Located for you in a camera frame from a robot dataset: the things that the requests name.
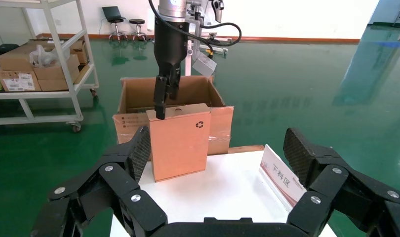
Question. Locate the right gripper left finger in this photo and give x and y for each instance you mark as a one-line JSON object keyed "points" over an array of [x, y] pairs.
{"points": [[118, 183]]}

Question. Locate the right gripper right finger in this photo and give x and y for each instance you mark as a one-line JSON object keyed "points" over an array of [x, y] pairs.
{"points": [[334, 183]]}

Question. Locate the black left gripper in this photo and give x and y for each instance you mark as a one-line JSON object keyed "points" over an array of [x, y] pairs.
{"points": [[170, 42]]}

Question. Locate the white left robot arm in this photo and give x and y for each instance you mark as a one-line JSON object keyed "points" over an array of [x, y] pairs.
{"points": [[172, 9]]}

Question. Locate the large cardboard box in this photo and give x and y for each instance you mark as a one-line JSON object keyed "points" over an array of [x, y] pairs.
{"points": [[219, 127]]}

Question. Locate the small brown cardboard box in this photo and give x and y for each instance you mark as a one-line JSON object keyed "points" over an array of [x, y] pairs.
{"points": [[80, 52]]}

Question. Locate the low plain cardboard box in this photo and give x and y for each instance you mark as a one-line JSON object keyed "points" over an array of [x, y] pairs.
{"points": [[54, 85]]}

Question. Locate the plain medium cardboard box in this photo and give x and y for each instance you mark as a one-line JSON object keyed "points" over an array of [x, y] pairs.
{"points": [[52, 72]]}

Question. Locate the cardboard box with label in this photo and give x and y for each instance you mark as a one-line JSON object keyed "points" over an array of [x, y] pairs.
{"points": [[18, 81]]}

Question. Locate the wide flat cardboard box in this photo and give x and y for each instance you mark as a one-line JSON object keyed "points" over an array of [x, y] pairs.
{"points": [[13, 57]]}

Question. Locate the acrylic table sign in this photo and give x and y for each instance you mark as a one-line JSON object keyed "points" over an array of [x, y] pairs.
{"points": [[281, 176]]}

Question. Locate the black round stool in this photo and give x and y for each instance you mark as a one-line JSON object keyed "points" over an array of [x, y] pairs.
{"points": [[137, 21], [116, 21]]}

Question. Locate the white shelf cart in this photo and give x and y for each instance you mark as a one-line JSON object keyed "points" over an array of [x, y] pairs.
{"points": [[74, 98]]}

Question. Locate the black laptop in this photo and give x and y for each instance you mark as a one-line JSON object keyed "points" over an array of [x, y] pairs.
{"points": [[111, 13]]}

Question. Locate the clear plastic bag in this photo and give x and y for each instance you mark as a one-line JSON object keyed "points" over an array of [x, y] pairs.
{"points": [[44, 57]]}

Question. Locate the black bag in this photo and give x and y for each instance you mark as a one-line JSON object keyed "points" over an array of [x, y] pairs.
{"points": [[3, 50]]}

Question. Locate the white metal stand frame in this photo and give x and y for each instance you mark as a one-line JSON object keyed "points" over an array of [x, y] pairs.
{"points": [[188, 62]]}

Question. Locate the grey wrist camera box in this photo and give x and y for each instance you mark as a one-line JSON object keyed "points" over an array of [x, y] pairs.
{"points": [[204, 65]]}

